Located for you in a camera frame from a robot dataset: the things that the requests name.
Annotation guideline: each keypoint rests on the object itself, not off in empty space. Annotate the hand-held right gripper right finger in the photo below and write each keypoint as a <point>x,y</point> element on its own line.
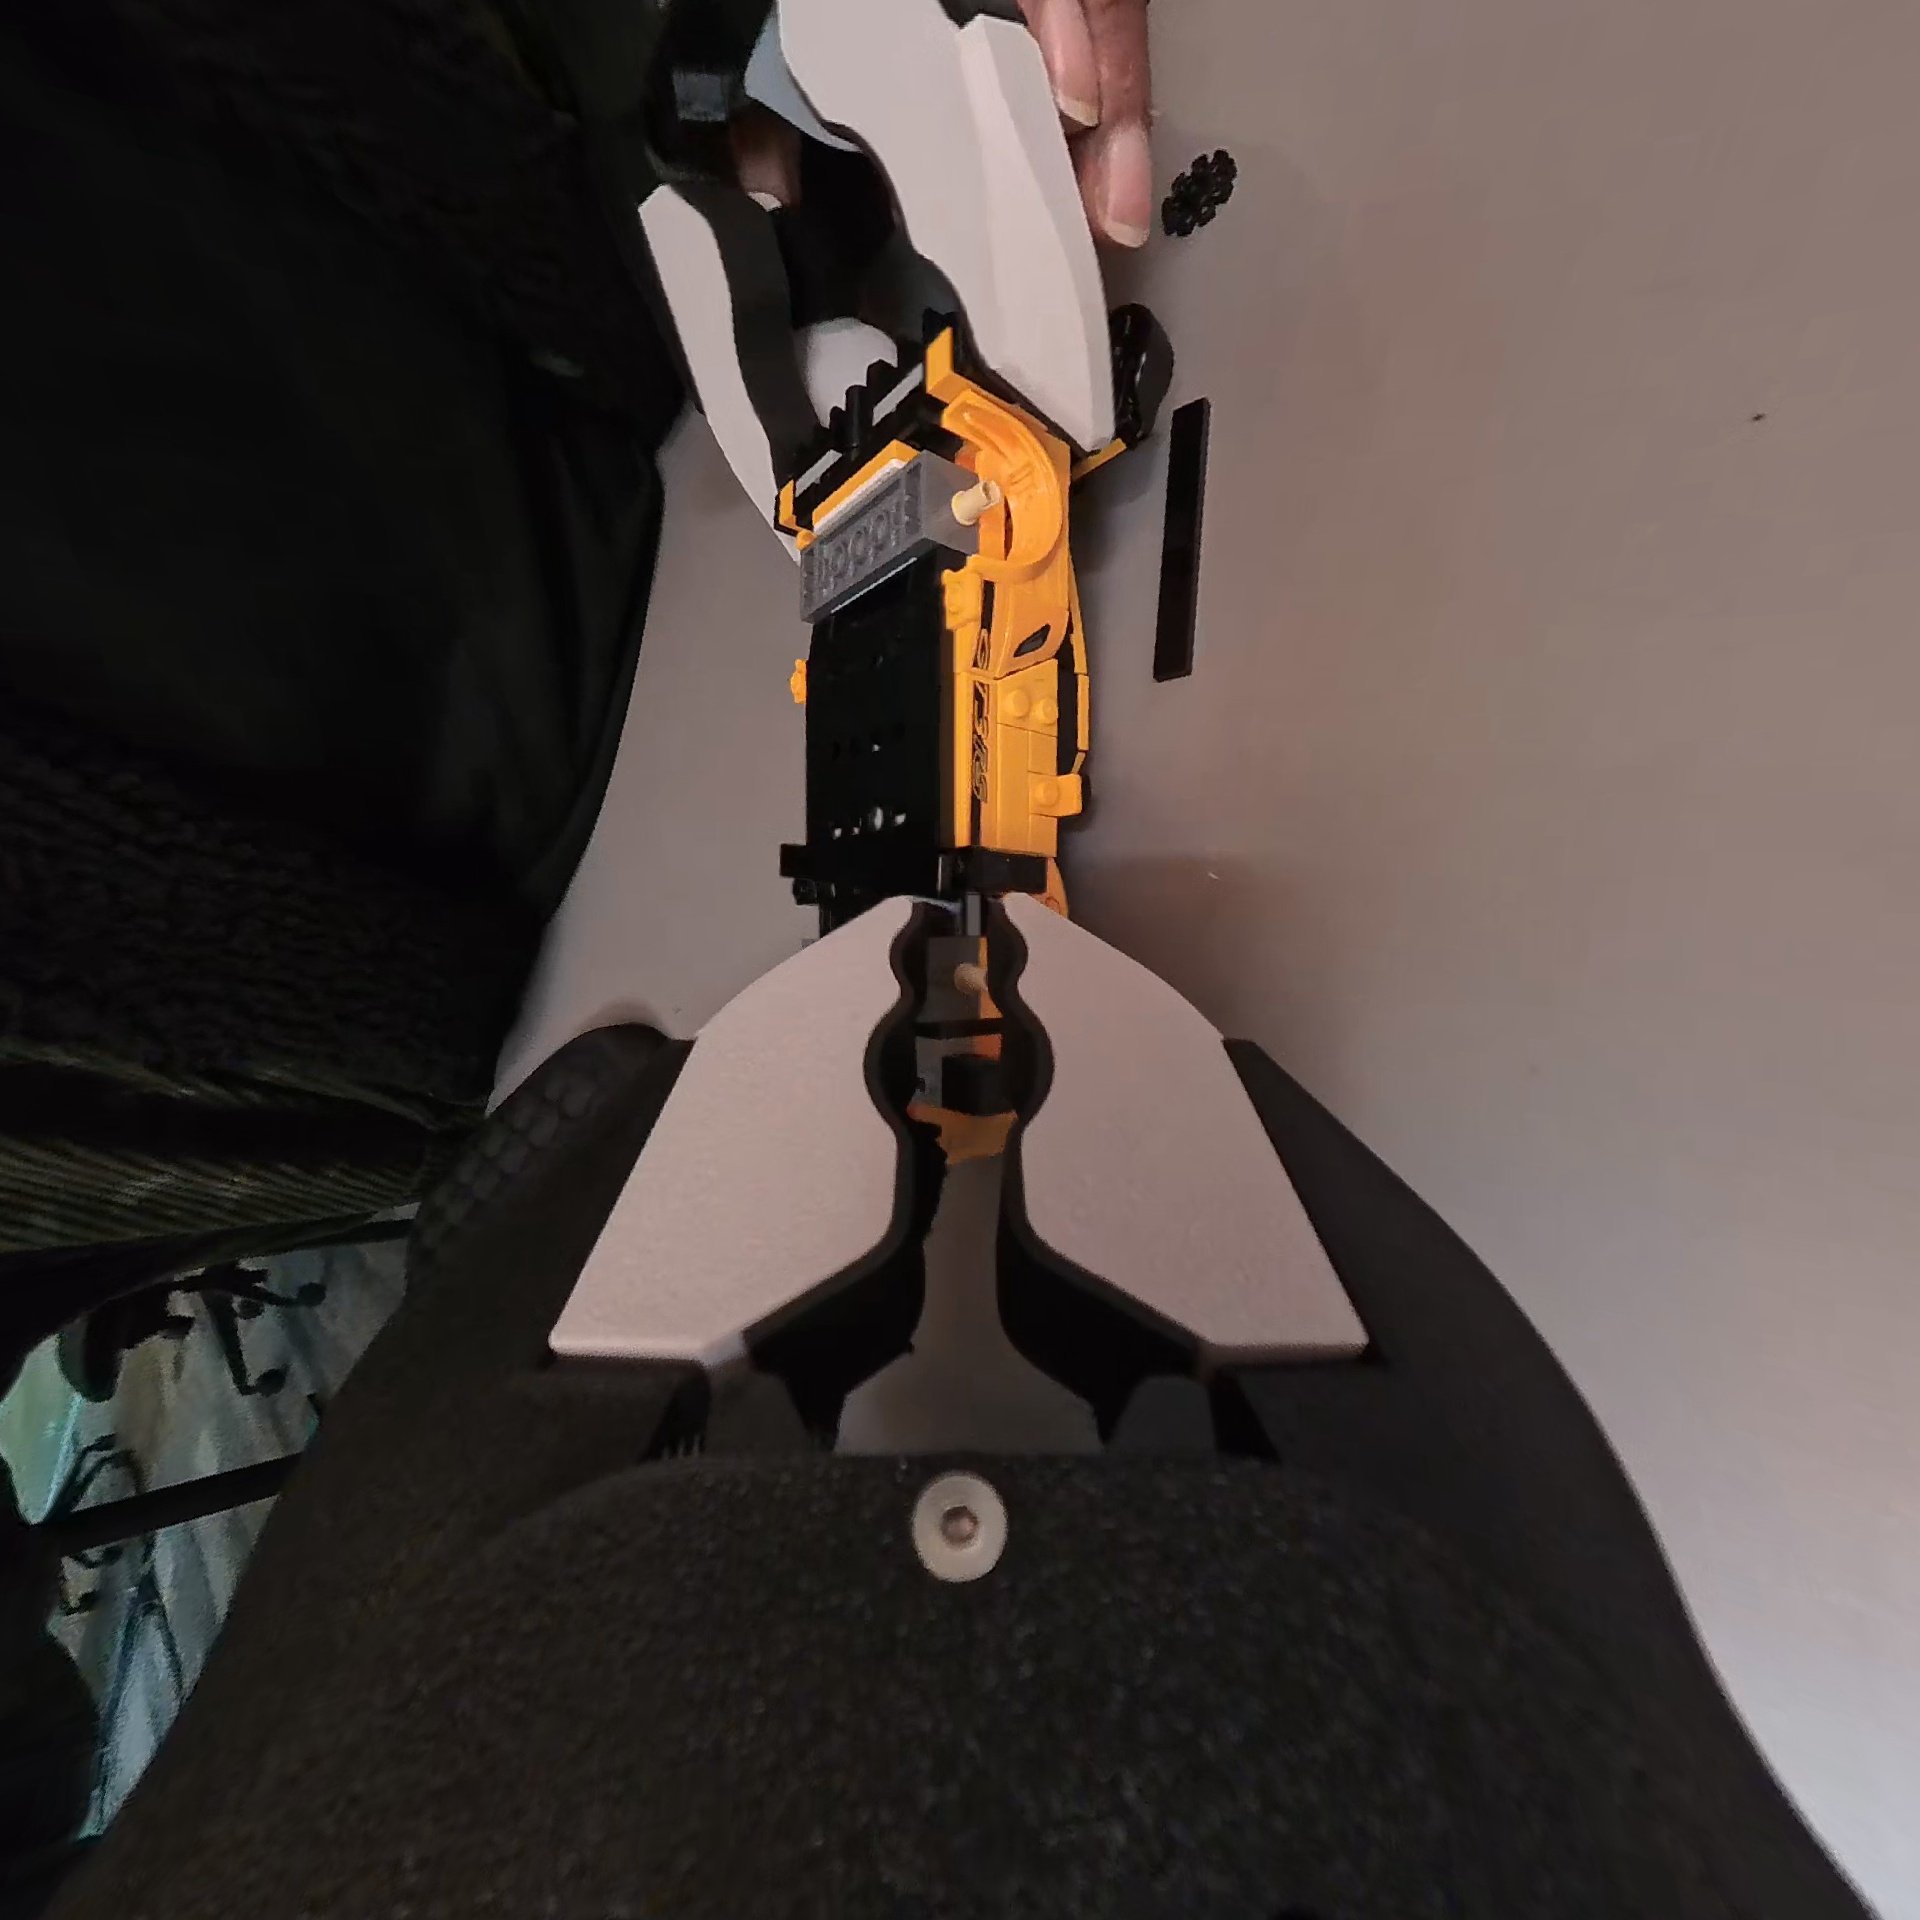
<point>1184,1184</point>

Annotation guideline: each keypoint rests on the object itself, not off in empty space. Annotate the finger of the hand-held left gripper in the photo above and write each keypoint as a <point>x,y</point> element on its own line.
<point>691,301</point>
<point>975,150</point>

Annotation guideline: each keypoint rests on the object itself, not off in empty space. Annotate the black lego wheel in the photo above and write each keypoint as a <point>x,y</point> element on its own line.
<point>1143,370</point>

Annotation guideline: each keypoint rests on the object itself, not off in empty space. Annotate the yellow lego car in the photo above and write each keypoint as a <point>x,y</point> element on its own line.
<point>1021,675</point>

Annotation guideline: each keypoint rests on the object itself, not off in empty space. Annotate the black lego rod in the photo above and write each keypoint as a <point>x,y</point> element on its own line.
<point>1182,541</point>

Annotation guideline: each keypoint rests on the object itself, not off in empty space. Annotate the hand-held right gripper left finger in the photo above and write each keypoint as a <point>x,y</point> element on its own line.
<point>734,1184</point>

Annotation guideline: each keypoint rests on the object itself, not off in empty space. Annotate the black textured chair armrest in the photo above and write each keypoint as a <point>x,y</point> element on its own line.
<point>540,1141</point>

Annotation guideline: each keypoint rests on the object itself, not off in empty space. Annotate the person's left hand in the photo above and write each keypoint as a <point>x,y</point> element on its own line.
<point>1110,90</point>

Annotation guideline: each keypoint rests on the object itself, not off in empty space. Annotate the black rim inserts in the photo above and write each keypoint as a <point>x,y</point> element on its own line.
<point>1202,192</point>

